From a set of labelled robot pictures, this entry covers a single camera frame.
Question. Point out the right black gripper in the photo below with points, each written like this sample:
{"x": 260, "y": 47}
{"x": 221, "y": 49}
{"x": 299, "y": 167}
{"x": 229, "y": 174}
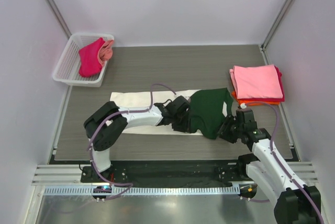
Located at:
{"x": 224, "y": 133}

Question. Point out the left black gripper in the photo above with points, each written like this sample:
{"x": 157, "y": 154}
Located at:
{"x": 184, "y": 127}

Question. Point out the white and green t-shirt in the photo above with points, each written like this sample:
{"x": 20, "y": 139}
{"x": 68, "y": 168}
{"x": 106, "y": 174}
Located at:
{"x": 209, "y": 108}

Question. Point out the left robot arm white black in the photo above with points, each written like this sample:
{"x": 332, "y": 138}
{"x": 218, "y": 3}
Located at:
{"x": 105, "y": 126}

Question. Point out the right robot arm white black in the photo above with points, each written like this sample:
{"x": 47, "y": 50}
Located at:
{"x": 292, "y": 199}

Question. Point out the folded orange t-shirt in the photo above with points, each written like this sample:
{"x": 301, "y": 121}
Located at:
{"x": 254, "y": 102}

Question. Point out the folded light pink t-shirt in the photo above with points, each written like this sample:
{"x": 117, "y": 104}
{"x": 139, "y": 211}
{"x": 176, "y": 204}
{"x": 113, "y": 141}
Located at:
{"x": 255, "y": 82}

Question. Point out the folded crimson t-shirt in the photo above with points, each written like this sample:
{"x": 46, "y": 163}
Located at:
{"x": 281, "y": 85}

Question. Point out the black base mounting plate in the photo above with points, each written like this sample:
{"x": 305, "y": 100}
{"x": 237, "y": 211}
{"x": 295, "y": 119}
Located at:
{"x": 176, "y": 174}

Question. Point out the salmon crumpled t-shirt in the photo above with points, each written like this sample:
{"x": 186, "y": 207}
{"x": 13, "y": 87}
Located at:
{"x": 105, "y": 52}

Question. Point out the magenta crumpled t-shirt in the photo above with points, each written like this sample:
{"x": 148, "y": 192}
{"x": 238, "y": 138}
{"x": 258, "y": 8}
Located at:
{"x": 90, "y": 61}

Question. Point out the white plastic laundry basket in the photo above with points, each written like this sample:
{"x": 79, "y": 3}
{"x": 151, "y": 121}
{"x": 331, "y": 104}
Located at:
{"x": 68, "y": 66}

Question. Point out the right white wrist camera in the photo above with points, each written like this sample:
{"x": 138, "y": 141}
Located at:
{"x": 242, "y": 106}

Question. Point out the slotted white cable duct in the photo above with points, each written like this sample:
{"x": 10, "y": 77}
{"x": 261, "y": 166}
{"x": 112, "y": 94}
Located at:
{"x": 91, "y": 190}

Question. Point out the right aluminium frame post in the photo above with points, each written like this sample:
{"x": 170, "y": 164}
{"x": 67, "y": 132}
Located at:
{"x": 277, "y": 22}

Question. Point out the aluminium frame post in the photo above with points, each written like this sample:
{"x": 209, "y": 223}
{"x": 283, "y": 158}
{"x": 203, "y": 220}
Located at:
{"x": 277, "y": 22}
{"x": 58, "y": 16}

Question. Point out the left aluminium frame post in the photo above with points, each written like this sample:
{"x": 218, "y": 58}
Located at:
{"x": 58, "y": 16}

